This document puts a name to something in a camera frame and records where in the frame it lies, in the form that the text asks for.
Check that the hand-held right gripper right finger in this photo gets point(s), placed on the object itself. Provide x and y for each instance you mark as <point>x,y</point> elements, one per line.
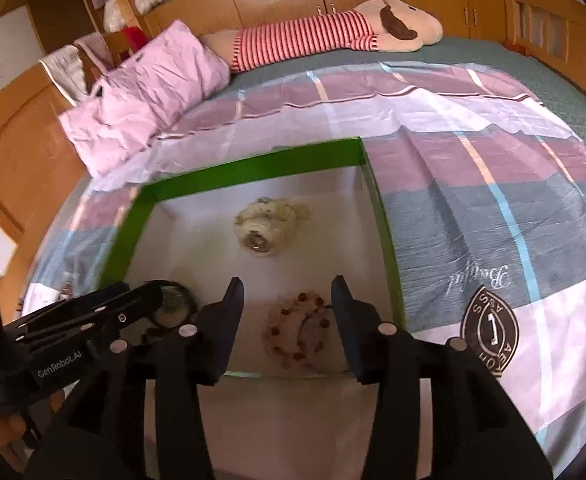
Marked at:
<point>346,320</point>

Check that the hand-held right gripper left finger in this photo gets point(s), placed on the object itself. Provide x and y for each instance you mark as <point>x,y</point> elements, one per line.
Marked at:
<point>230,320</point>

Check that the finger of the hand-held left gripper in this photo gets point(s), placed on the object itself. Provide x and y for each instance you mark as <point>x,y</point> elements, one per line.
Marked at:
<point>73,306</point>
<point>123,316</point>

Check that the green cardboard box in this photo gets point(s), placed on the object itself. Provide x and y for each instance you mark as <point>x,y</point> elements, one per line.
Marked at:
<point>323,220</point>

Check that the white wristwatch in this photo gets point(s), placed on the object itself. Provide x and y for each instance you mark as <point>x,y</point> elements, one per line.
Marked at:
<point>268,221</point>

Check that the curved wooden headboard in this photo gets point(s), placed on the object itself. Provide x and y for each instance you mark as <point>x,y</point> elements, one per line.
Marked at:
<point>23,160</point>

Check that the pink and grey checked bedsheet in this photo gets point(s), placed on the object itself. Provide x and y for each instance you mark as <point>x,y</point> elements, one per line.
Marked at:
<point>473,185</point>

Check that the pink pillow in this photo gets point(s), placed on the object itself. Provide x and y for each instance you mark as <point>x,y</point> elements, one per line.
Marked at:
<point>148,95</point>

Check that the white and pink towel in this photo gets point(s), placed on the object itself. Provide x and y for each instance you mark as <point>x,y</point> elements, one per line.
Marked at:
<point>70,67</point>

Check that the red cloth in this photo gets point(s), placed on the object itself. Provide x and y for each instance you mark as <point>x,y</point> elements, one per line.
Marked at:
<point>134,39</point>

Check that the striped plush doll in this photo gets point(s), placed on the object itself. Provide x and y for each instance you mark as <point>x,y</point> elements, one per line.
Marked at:
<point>298,35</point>

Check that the white plastic bag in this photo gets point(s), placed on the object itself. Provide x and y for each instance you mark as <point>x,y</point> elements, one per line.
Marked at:
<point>118,15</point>

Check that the wooden shelf unit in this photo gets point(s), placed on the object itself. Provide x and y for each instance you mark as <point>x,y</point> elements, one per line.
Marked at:
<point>48,5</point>

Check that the grey-green quilted mattress pad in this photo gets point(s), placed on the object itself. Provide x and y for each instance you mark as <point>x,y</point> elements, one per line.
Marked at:
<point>548,70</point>

